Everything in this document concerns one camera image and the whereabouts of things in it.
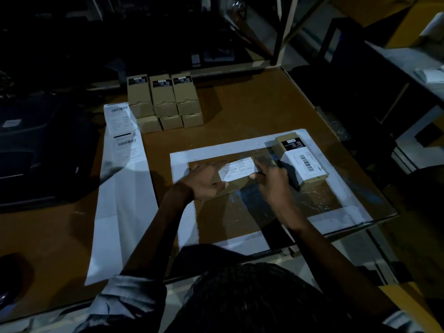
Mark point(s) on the person's left hand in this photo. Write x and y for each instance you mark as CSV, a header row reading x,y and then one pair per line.
x,y
199,183

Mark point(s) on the person's right hand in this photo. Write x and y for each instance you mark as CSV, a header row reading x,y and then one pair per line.
x,y
275,190

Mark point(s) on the person's right thumb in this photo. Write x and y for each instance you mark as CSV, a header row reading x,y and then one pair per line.
x,y
256,176

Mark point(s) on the person's left thumb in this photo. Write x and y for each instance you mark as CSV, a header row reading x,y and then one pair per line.
x,y
219,186

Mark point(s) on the plain brown cardboard box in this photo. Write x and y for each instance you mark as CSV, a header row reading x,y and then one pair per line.
x,y
236,187

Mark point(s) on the white printed label sticker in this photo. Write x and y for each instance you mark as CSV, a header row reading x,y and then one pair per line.
x,y
237,169

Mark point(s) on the person's right forearm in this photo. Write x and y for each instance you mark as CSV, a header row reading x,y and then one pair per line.
x,y
329,263

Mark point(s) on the person's left forearm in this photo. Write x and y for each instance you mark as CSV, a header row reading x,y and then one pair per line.
x,y
158,232

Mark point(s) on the brown box with white label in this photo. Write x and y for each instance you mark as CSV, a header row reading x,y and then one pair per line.
x,y
301,162

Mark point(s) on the long white label backing strip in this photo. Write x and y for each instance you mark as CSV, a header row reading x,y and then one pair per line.
x,y
123,190

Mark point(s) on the stack of small brown boxes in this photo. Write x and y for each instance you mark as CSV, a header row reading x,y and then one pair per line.
x,y
163,100

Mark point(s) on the person's grey shirt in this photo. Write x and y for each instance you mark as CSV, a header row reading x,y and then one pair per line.
x,y
131,301

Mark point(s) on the dark side shelf unit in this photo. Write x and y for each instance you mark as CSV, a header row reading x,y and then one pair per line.
x,y
374,79

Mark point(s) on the black printer device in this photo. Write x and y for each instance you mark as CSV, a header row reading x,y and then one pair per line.
x,y
41,149

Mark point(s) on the black round object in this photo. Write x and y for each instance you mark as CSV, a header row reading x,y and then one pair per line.
x,y
12,280

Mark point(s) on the white tape frame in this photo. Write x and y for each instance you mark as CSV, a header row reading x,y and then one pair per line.
x,y
333,190

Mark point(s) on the white metal rack post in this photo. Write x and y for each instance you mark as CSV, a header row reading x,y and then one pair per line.
x,y
286,27

